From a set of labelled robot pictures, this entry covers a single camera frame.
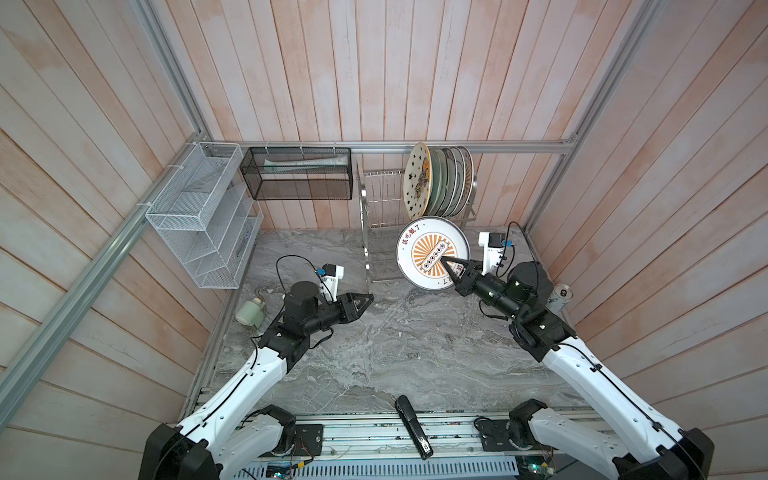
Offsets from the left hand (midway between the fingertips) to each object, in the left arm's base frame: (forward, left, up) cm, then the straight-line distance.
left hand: (370, 305), depth 74 cm
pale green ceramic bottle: (+5, +36, -14) cm, 39 cm away
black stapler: (-21, -10, -18) cm, 29 cm away
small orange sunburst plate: (+8, -12, +13) cm, 20 cm away
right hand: (+5, -17, +12) cm, 21 cm away
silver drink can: (+9, -56, -8) cm, 57 cm away
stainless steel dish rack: (+51, -4, -15) cm, 54 cm away
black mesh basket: (+52, +27, +3) cm, 58 cm away
